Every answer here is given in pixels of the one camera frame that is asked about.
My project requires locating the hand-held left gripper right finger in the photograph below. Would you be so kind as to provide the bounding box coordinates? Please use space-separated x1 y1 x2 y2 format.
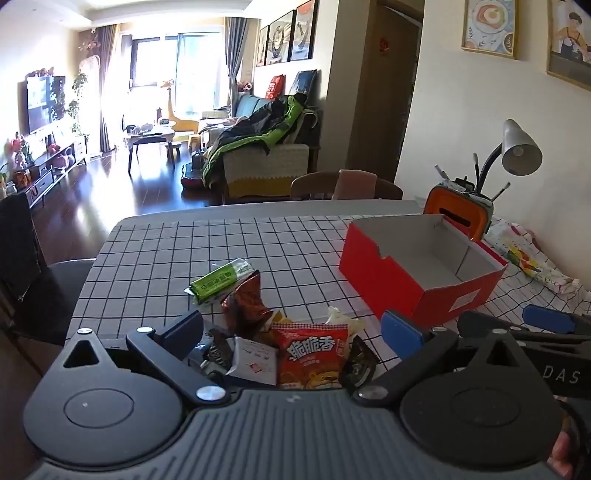
352 310 532 409

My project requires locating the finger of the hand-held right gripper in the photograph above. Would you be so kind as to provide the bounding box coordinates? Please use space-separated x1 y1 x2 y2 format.
523 304 591 334
457 310 591 345

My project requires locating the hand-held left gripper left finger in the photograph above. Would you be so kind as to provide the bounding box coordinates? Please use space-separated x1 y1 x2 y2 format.
62 310 229 408

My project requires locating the red cardboard box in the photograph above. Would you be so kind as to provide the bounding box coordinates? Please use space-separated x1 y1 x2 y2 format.
339 213 509 328

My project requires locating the pale yellow snack packet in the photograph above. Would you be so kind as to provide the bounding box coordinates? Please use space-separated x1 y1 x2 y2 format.
325 307 368 344

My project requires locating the green snack packet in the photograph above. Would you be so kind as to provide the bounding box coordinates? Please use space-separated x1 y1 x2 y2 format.
185 258 254 305

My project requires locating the orange brown snack packet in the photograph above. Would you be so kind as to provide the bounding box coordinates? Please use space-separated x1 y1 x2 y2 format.
221 270 274 340

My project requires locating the white snack packet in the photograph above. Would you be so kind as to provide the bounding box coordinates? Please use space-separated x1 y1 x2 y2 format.
226 337 279 385

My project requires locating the red orange snack packet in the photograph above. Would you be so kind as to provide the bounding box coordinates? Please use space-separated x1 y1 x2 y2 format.
270 322 350 391

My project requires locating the person's right hand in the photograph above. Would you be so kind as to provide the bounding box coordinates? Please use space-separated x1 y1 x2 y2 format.
546 429 578 480

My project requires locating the colourful printed plastic bag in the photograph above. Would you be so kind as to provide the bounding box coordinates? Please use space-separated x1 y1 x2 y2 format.
485 217 583 294

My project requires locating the white checked tablecloth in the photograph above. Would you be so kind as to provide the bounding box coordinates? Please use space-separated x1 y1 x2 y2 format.
65 212 591 370

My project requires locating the orange green desk organizer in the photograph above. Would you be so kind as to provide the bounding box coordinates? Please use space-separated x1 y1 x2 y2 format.
424 182 494 241

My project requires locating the red floor toy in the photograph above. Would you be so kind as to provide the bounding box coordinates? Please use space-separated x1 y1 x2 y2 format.
180 161 205 190

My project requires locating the pink towel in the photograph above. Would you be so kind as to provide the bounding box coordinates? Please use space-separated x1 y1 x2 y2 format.
333 170 378 200

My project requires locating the grey gooseneck desk lamp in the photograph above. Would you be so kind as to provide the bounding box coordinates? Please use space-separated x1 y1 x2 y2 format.
478 119 543 195

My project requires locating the wooden chair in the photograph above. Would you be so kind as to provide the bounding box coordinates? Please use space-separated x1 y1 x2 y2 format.
291 172 403 201

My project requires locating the black chair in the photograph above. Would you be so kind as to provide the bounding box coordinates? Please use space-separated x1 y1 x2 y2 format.
0 191 95 347

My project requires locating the cream yellow sofa cover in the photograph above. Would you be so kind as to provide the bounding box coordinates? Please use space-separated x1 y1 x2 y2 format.
224 144 309 198

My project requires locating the dark coffee table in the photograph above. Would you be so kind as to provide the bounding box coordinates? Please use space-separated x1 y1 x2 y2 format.
122 122 183 174

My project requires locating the white television cabinet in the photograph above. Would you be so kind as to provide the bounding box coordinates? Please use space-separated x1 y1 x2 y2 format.
0 121 88 206

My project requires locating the brown wooden door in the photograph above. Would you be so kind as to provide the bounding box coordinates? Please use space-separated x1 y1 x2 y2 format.
358 0 423 185

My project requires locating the green black jacket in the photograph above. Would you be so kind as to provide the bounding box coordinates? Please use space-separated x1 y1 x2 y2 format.
202 93 308 188

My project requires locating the dark teal sofa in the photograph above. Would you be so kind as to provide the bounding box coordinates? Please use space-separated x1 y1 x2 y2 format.
199 92 321 204

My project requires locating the grey curtain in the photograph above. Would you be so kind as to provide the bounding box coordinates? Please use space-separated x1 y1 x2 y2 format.
225 17 250 107
95 25 118 153

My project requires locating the green house plant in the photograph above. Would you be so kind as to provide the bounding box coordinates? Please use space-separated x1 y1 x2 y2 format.
67 73 90 137

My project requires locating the dark blue cushion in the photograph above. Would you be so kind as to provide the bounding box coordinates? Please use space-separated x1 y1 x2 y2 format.
292 70 319 108

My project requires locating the large window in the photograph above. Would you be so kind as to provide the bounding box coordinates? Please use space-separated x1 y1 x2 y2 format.
117 28 229 125

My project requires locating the television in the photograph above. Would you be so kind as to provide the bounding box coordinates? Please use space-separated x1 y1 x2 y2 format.
26 75 66 134

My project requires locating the framed figure poster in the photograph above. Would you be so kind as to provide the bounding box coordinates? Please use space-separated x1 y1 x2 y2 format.
546 0 591 90

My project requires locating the framed food poster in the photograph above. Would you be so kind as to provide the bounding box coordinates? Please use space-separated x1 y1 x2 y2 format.
462 0 519 60

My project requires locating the black framed wall painting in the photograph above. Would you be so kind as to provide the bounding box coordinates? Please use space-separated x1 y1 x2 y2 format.
288 0 319 62
268 8 296 64
255 25 271 68

